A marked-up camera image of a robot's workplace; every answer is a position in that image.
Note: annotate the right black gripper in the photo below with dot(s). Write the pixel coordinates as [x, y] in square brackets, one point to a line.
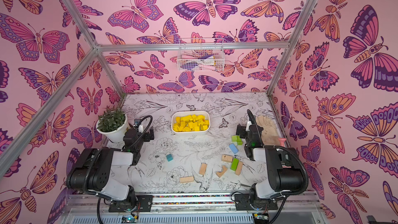
[245, 131]

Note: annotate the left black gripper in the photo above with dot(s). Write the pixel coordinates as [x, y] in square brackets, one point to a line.
[147, 138]

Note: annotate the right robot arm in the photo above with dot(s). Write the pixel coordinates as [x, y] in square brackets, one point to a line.
[286, 174]

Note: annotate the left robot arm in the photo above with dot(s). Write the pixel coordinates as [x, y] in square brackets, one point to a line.
[91, 174]

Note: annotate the light green block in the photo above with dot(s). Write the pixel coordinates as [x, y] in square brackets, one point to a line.
[236, 140]

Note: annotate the beige work glove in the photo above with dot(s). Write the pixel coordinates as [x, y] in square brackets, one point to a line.
[269, 133]

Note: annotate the blue block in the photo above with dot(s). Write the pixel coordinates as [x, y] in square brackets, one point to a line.
[233, 148]

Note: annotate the potted green plant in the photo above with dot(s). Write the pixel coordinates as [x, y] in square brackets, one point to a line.
[113, 123]

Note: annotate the pink watering can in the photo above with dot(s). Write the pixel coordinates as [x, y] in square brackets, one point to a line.
[282, 142]

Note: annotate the green rectangular block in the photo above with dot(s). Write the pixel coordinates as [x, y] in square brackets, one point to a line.
[234, 164]

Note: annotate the small natural wood block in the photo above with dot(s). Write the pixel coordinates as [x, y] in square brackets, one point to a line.
[227, 158]

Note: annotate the tan wood block right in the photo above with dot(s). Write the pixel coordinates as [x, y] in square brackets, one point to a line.
[239, 168]

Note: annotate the teal block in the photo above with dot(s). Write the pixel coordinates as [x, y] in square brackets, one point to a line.
[169, 157]

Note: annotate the natural wood arch block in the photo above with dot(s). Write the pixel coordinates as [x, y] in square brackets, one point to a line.
[222, 172]

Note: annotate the white plastic bin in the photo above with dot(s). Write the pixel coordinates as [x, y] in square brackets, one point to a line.
[191, 122]

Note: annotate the natural wood block upright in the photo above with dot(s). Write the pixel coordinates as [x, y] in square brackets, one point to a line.
[202, 169]

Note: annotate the long natural wood block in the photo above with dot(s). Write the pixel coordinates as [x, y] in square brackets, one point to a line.
[187, 179]

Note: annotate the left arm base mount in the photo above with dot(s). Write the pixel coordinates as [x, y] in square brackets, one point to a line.
[136, 203]

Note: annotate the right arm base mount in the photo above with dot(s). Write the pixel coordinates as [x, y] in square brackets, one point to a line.
[247, 202]

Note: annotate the wire basket on wall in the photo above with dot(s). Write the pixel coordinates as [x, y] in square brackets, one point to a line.
[201, 54]

